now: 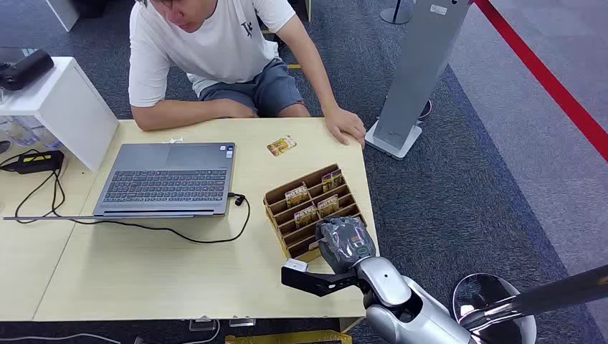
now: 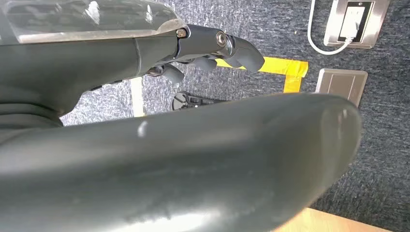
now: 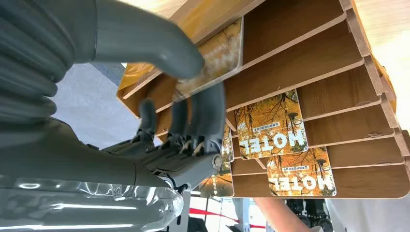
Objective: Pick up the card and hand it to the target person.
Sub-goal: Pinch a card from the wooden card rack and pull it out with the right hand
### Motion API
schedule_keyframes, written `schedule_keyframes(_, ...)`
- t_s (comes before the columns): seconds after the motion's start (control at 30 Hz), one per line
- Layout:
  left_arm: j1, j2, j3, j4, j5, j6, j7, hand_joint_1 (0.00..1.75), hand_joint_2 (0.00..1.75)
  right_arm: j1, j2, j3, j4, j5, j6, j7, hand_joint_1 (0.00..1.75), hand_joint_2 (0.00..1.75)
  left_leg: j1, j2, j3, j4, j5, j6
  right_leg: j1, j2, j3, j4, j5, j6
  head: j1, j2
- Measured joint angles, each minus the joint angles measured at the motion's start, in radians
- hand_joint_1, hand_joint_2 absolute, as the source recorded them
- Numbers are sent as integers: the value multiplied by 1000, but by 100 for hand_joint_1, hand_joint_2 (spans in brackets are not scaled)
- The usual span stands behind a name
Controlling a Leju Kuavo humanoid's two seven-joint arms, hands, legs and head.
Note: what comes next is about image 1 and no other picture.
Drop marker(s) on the person's left hand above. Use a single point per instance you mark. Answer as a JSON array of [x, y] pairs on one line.
[[346, 124]]

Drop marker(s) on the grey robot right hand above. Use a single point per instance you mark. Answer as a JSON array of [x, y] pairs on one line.
[[344, 242]]

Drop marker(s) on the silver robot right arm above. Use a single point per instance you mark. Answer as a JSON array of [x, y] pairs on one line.
[[404, 308]]

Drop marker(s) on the person's right forearm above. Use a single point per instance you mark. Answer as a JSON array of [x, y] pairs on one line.
[[180, 114]]

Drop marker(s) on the person's left forearm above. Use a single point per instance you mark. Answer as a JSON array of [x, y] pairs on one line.
[[318, 76]]

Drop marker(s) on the gold printed hotel card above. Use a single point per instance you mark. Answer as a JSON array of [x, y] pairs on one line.
[[281, 145], [305, 216], [297, 195], [328, 205], [332, 180]]

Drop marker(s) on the brown cardboard card holder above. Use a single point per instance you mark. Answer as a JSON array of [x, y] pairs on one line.
[[294, 230]]

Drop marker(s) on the person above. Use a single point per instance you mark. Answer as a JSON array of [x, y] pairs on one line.
[[214, 42]]

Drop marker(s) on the grey kiosk stand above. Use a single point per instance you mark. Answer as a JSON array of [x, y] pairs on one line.
[[418, 71]]

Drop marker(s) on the round metal stanchion base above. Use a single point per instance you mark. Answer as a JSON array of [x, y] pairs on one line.
[[395, 15]]

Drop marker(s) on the grey laptop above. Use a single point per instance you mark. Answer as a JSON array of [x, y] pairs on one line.
[[166, 183]]

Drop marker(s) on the red barrier belt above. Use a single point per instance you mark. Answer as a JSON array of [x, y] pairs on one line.
[[551, 83]]

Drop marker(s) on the white box cabinet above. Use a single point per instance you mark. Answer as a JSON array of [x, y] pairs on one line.
[[71, 104]]

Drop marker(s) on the white furniture panel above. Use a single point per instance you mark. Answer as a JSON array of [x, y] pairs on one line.
[[62, 13]]

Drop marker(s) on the black power adapter yellow label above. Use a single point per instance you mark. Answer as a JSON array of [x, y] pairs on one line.
[[35, 162]]

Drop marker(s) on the clear plastic bottle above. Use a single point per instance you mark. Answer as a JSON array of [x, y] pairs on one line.
[[33, 133]]

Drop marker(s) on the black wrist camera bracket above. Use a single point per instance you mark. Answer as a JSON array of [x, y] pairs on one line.
[[313, 282]]

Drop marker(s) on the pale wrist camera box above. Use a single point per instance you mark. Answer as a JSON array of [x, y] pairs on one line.
[[296, 265]]

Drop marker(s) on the yellow metal frame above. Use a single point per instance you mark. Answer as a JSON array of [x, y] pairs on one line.
[[290, 338]]

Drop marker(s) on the clear table clamp bracket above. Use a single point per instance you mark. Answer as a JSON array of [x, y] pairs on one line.
[[242, 322], [203, 324]]

